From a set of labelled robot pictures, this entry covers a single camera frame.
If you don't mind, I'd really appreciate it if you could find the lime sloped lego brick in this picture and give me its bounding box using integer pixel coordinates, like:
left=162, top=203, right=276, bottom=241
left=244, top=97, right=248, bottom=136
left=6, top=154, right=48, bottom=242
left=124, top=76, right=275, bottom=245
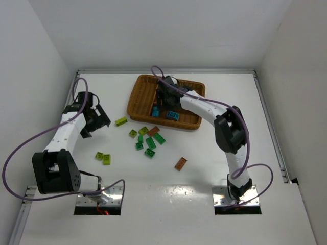
left=138, top=127, right=149, bottom=135

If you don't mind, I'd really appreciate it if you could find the metal base plate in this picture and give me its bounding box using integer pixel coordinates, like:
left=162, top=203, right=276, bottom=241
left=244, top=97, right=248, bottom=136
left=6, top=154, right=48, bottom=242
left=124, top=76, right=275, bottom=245
left=212, top=185, right=260, bottom=207
left=76, top=185, right=124, bottom=207

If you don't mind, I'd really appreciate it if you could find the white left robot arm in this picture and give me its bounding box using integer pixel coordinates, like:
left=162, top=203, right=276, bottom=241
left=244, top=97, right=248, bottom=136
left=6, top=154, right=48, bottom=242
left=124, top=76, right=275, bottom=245
left=32, top=92, right=110, bottom=195

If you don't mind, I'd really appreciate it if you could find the lime lego brick right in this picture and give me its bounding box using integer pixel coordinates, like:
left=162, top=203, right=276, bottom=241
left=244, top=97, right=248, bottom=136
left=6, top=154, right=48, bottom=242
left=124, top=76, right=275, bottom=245
left=103, top=154, right=111, bottom=165

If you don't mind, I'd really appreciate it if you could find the brown lego brick lone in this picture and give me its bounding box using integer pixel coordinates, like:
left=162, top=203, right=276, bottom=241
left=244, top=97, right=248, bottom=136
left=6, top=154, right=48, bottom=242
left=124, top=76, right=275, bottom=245
left=174, top=157, right=187, bottom=171

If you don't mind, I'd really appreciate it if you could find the green long lego brick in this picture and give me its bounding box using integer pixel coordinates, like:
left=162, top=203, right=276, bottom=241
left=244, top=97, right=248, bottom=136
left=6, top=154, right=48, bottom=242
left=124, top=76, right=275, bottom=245
left=146, top=137, right=156, bottom=150

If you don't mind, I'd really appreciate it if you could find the green shiny lego brick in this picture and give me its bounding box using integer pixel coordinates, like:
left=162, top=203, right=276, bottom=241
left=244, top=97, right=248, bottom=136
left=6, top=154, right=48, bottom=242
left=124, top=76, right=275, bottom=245
left=145, top=148, right=155, bottom=158

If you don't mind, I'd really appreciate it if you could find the cyan long lego brick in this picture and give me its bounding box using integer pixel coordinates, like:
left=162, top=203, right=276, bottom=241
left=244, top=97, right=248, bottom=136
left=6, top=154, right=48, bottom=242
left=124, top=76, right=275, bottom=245
left=151, top=106, right=160, bottom=118

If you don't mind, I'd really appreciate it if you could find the small dark green lego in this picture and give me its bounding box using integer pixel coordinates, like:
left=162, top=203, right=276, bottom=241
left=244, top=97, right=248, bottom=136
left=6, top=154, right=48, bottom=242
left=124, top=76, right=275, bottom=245
left=138, top=135, right=144, bottom=143

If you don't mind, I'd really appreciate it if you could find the lime lego brick left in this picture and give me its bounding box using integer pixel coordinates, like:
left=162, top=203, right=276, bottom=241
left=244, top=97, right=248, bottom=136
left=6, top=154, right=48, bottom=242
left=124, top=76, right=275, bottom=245
left=95, top=152, right=104, bottom=160

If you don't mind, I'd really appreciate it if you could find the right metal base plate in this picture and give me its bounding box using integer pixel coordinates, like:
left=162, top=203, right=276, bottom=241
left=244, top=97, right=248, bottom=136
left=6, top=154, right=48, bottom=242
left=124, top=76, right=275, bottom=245
left=212, top=185, right=260, bottom=207

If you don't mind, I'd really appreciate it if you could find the cyan patterned round lego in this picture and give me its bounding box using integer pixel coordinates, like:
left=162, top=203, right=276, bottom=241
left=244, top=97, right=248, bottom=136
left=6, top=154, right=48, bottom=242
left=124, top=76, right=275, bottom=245
left=166, top=111, right=179, bottom=121

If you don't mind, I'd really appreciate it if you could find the brown wicker divided basket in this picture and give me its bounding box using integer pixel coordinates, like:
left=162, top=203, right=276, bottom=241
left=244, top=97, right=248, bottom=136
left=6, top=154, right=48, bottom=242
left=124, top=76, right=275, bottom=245
left=127, top=75, right=202, bottom=130

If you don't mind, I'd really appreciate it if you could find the lime square lego brick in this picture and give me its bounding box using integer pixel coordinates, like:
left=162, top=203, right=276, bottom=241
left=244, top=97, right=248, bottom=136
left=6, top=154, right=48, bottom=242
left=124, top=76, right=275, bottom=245
left=129, top=130, right=137, bottom=138

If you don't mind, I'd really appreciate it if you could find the brown lego brick near basket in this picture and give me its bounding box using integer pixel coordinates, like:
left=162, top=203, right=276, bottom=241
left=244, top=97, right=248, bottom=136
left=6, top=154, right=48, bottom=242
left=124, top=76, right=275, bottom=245
left=147, top=126, right=160, bottom=137

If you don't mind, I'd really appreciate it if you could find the lime long lego brick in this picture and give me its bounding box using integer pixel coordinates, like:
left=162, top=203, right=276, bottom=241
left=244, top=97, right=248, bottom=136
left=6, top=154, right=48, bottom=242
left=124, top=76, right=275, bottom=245
left=115, top=117, right=128, bottom=127

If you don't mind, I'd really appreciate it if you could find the green square lego brick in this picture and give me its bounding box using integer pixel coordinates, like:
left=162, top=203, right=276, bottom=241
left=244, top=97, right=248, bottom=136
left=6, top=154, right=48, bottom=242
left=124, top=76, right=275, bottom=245
left=135, top=142, right=144, bottom=151

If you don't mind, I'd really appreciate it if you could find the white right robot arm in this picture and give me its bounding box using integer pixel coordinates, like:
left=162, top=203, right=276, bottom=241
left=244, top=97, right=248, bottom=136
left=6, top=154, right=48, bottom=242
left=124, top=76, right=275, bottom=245
left=157, top=76, right=252, bottom=201

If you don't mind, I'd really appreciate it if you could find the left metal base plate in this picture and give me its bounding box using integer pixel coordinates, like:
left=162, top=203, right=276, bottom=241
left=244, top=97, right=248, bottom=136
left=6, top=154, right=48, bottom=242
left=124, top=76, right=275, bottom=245
left=76, top=185, right=124, bottom=207

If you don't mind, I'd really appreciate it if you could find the green lego plate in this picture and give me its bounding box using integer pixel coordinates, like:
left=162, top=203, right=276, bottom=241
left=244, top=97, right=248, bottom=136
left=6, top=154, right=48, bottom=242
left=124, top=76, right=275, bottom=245
left=153, top=133, right=166, bottom=145

